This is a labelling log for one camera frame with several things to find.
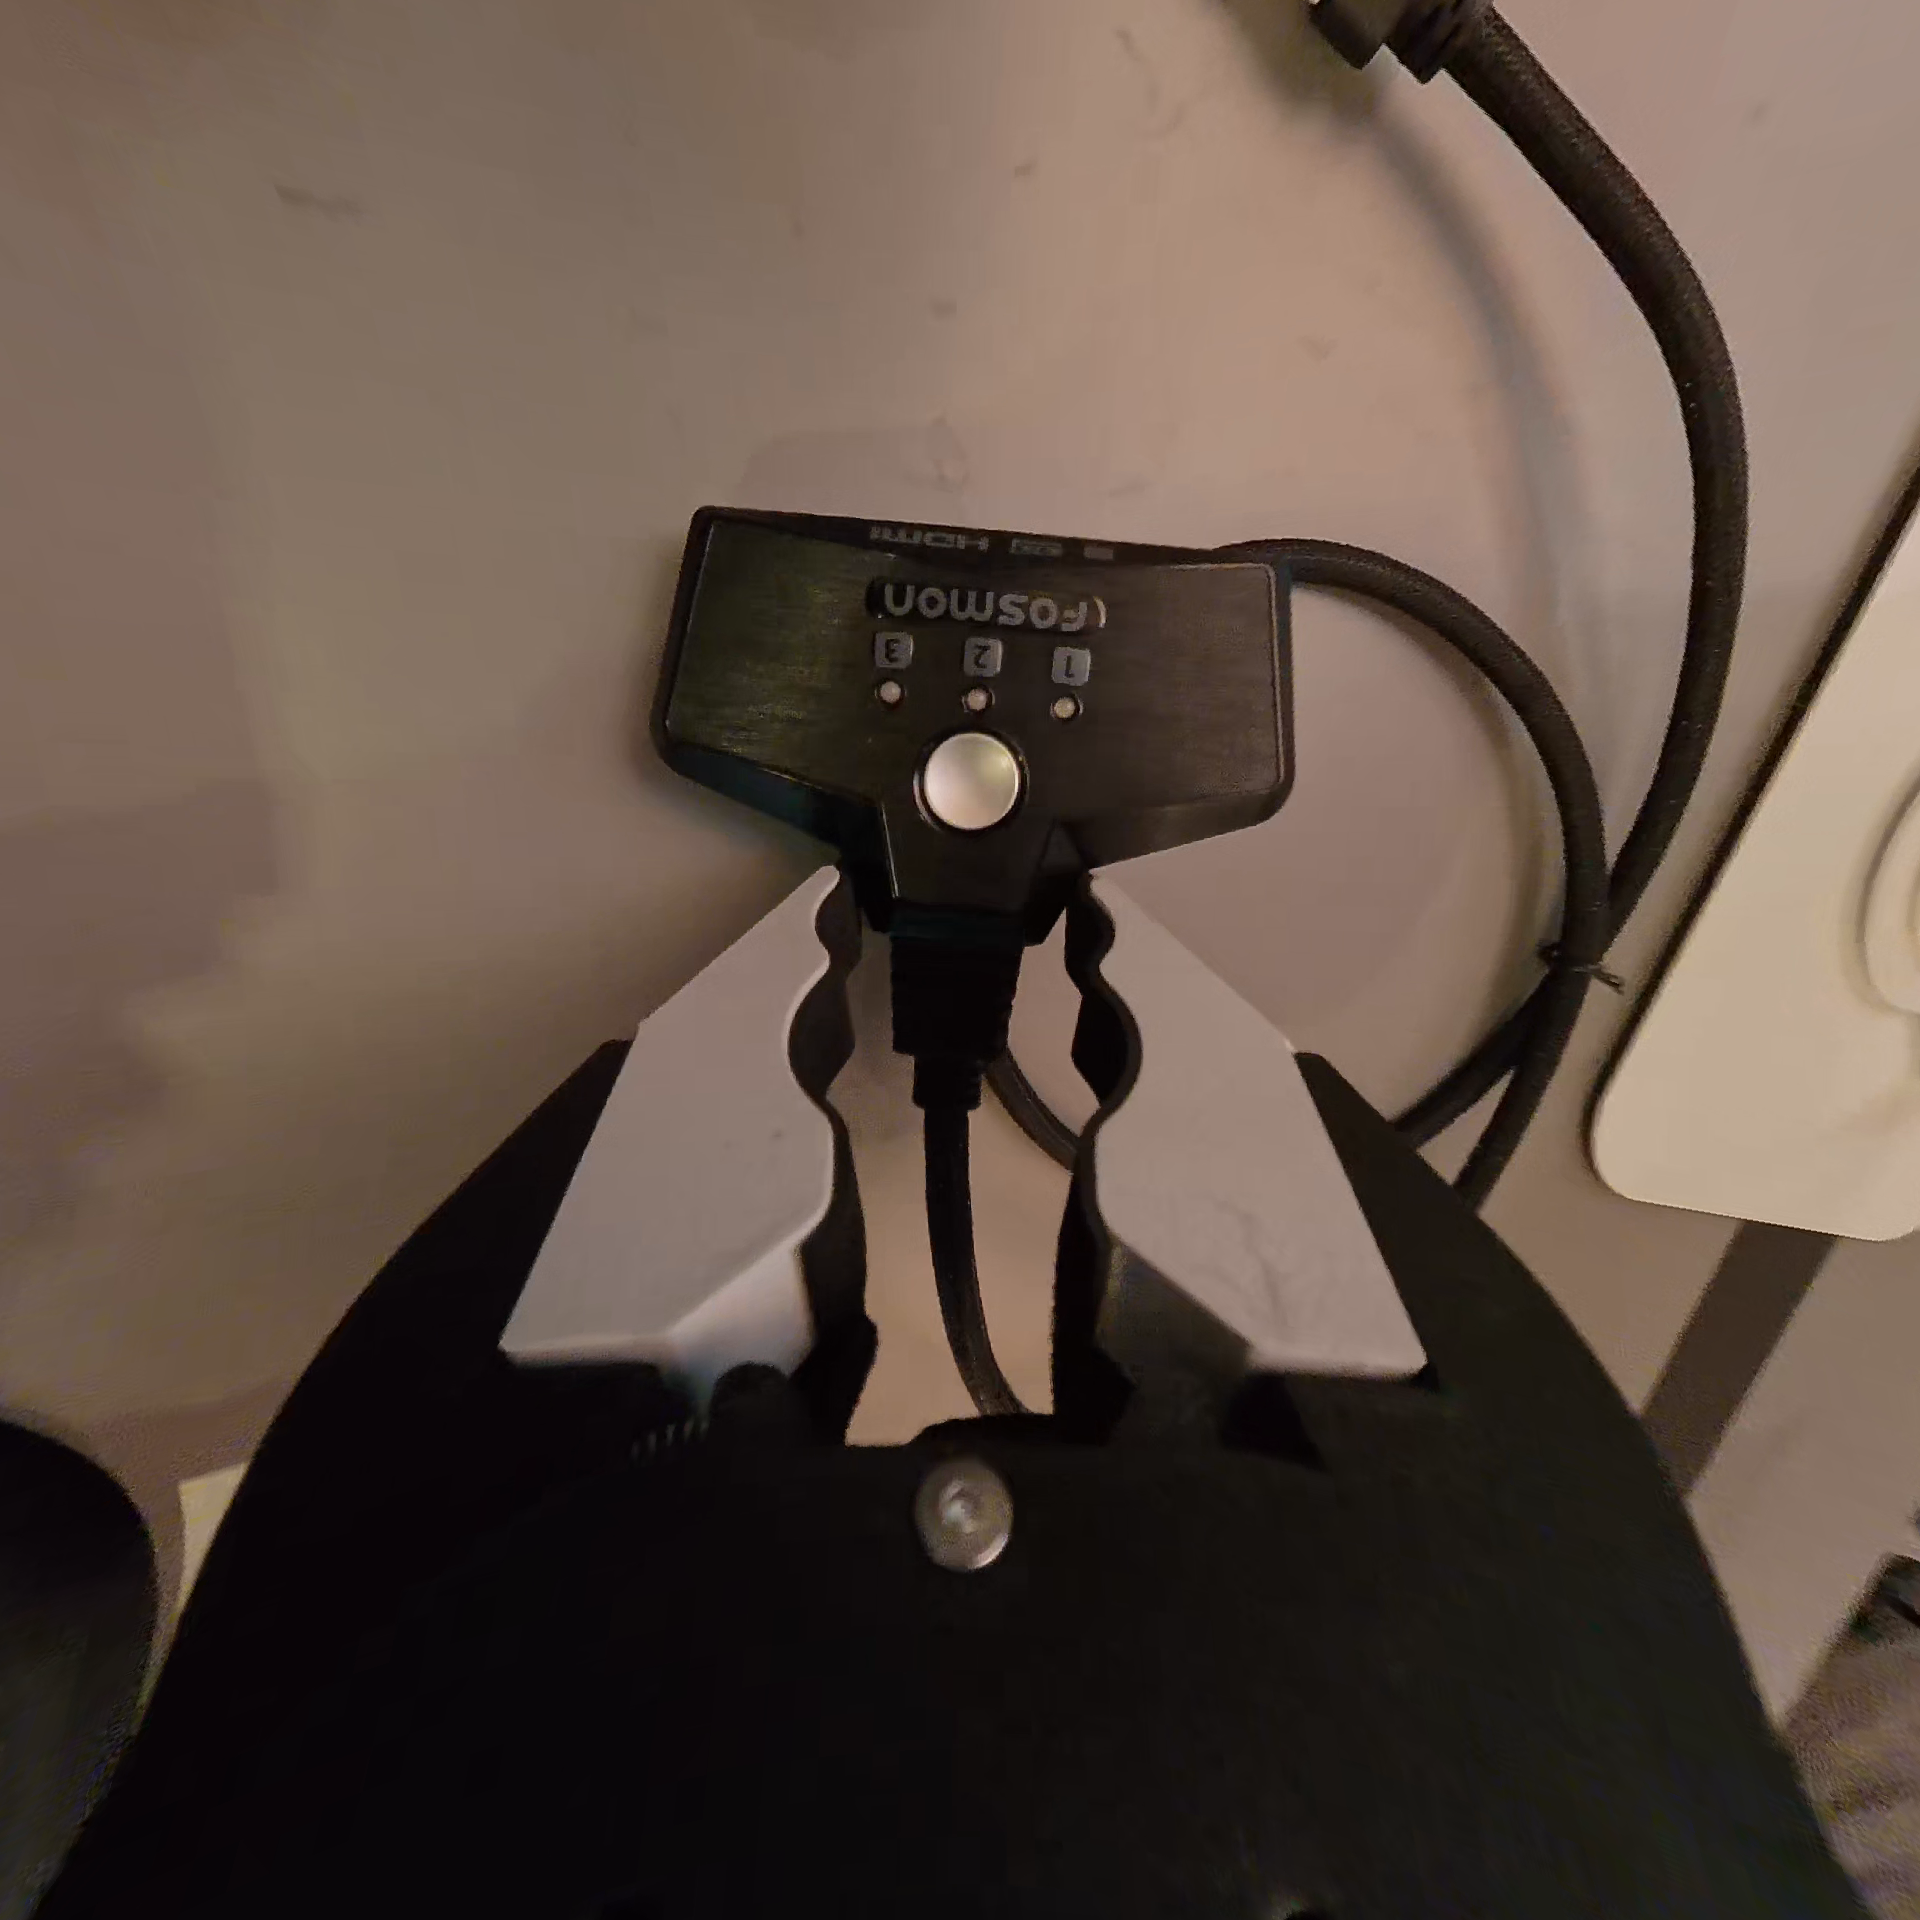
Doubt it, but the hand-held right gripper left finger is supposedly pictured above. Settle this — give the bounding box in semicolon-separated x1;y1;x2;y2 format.
499;863;881;1390

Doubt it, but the black hdmi switch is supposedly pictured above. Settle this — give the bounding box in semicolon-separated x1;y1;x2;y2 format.
649;504;1296;939

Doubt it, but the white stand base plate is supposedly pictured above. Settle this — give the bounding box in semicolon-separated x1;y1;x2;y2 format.
1592;479;1920;1248

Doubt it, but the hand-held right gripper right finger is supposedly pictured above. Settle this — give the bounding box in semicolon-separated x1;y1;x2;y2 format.
1054;874;1426;1379

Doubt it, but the black braided switch cable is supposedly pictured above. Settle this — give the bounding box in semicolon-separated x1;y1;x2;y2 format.
892;0;1748;1419

